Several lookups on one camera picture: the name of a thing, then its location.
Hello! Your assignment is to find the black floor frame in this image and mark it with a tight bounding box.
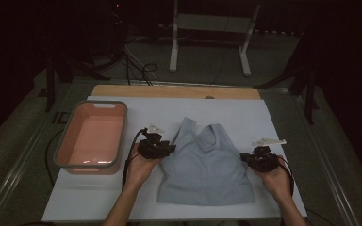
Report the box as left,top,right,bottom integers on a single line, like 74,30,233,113
52,111,73,125

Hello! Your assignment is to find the bundle of floor cables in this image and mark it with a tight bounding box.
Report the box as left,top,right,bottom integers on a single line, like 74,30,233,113
107,3,158,87

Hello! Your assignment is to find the hand-held gripper black cable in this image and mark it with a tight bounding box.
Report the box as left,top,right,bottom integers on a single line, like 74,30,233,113
276,155,295,200
121,127,148,191

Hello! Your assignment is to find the white metal stand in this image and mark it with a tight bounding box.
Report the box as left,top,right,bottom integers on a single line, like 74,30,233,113
169,0,262,77

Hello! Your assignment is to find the thin black floor cable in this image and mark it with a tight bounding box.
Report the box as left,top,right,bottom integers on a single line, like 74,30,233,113
305,208,337,226

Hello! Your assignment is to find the light blue sleeveless garment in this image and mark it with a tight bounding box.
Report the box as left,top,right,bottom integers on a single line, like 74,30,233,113
156,117,255,207

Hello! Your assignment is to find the black metal stand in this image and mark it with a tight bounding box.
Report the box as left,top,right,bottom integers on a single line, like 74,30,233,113
37,46,111,113
254,18,320,125

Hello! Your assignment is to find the person's left hand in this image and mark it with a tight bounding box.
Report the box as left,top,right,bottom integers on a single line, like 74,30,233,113
125,144,163,191

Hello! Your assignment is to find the pink basin with grey rim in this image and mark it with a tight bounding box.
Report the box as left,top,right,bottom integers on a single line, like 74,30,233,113
53,100,128,176

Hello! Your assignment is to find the white table mat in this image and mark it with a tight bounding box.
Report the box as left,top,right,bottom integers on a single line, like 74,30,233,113
41,95,307,222

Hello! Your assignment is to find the right hand-held gripper black cable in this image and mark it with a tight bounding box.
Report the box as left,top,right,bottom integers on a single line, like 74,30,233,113
276,155,295,200

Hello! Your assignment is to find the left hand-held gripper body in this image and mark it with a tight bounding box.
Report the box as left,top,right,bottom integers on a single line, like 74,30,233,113
137,124,171,159

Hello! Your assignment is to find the person's right hand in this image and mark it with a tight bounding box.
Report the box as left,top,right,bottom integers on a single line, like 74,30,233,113
254,156,293,202

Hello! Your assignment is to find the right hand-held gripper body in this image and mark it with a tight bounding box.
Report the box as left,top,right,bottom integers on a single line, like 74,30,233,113
249,138,287,173

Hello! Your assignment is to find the metal floor rail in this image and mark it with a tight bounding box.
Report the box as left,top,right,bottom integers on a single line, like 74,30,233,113
0,107,56,226
295,93,361,226
72,78,291,93

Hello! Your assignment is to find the left hand-held gripper black cable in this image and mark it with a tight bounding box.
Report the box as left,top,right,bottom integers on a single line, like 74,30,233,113
121,127,148,191

